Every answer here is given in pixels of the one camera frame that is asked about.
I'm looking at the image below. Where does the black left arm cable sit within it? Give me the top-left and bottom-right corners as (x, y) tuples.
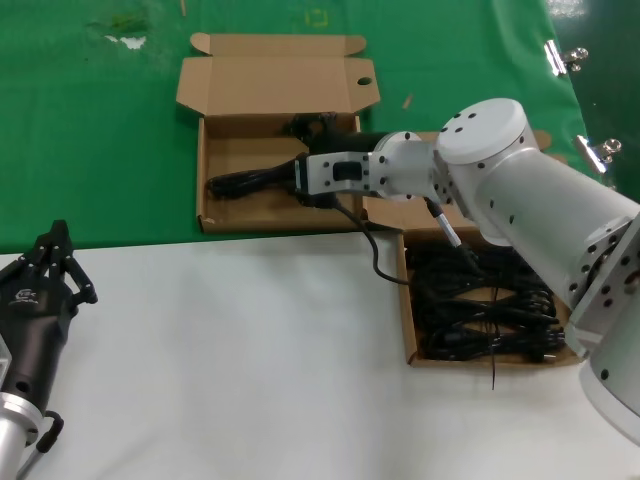
(18, 408), (65, 476)

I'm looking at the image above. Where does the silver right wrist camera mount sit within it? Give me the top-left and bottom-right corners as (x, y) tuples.
(293, 148), (374, 209)

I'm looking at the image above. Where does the thin black cable tie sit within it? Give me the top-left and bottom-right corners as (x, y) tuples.
(488, 287), (499, 393)

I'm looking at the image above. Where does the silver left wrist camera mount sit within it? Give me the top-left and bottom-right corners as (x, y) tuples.
(0, 335), (15, 381)

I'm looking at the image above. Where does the brown cardboard box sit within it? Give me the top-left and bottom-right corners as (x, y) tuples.
(175, 33), (382, 235)
(363, 129), (585, 370)

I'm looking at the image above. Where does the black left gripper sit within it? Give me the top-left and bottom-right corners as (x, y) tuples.
(0, 218), (99, 409)

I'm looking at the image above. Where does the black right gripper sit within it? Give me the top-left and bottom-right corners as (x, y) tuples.
(282, 111), (396, 156)

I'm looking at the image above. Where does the pile of black power cables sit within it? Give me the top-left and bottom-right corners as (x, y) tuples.
(405, 238), (572, 362)

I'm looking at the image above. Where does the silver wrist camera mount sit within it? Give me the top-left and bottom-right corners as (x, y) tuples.
(293, 148), (374, 209)
(0, 335), (15, 381)

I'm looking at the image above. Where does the silver metal binder clip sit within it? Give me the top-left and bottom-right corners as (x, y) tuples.
(573, 134), (624, 175)
(543, 40), (590, 77)

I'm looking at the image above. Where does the green table cloth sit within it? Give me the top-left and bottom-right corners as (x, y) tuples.
(0, 0), (624, 256)

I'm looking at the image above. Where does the black power cable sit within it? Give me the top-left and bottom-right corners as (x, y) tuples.
(206, 158), (302, 202)

